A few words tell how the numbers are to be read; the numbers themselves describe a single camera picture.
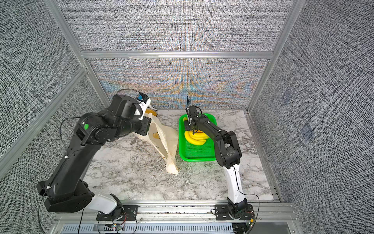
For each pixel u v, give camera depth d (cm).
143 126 53
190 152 96
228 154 57
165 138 75
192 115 80
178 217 73
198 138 95
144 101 52
